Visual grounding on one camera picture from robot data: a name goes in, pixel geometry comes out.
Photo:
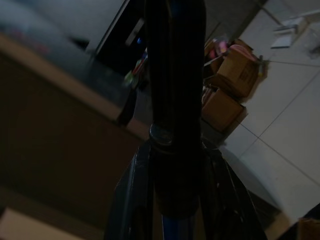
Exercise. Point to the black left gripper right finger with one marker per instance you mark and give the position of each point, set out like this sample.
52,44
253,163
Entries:
222,190

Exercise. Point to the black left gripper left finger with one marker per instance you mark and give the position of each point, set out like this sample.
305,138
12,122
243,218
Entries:
132,190

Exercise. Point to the small brown cardboard box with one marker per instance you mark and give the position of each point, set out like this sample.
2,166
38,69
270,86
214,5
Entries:
221,110

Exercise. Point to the orange brown box corner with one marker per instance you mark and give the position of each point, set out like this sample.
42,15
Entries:
310,228

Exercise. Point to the brown wooden table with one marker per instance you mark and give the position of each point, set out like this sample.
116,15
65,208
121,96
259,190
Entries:
50,120

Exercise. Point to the large brown cardboard box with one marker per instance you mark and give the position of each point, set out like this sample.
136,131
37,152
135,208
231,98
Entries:
236,72

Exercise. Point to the colourful toy bundle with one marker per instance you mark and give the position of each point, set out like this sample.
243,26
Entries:
136,68

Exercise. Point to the open cardboard box with toys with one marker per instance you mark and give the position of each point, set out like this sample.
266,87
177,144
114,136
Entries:
212,50

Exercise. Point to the pink round item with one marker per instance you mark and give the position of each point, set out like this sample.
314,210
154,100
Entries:
240,50

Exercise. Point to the thin metal rod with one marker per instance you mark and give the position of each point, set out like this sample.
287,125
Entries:
287,62

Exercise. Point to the black cabinet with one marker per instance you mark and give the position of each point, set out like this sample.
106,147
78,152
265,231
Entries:
120,32

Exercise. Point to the white flat board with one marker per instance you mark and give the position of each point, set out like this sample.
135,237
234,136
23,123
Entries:
283,37

